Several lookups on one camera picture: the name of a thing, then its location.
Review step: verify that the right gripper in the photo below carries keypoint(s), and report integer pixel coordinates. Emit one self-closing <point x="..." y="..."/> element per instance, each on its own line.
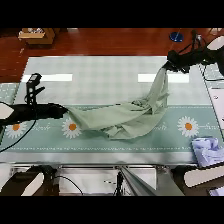
<point x="178" y="60"/>

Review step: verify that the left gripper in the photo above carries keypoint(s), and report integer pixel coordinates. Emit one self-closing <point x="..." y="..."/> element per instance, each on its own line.
<point x="52" y="111"/>

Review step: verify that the pale green shirt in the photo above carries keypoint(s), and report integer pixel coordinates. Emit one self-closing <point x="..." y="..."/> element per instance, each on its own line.
<point x="126" y="118"/>

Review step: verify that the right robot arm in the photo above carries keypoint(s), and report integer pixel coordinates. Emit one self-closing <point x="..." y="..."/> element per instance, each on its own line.
<point x="215" y="44"/>

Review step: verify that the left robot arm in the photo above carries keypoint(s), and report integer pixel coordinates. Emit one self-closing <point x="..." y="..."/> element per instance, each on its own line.
<point x="23" y="112"/>

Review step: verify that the blue round object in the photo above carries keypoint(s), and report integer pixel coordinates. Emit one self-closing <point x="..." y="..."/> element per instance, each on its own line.
<point x="176" y="36"/>

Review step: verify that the cardboard box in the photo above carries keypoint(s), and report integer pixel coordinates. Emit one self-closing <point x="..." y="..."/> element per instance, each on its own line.
<point x="36" y="36"/>

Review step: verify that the light blue garment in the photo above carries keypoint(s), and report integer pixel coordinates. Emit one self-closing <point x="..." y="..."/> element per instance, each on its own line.
<point x="208" y="150"/>

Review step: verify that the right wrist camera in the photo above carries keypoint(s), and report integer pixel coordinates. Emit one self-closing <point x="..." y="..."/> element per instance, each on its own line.
<point x="195" y="36"/>

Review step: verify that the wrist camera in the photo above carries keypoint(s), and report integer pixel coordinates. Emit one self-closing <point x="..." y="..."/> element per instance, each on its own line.
<point x="195" y="36"/>
<point x="33" y="80"/>

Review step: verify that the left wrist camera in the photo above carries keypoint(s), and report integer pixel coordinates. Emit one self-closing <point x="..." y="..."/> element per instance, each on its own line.
<point x="33" y="80"/>

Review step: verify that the silver frame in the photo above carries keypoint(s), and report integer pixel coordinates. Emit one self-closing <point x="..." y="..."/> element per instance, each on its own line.
<point x="140" y="186"/>

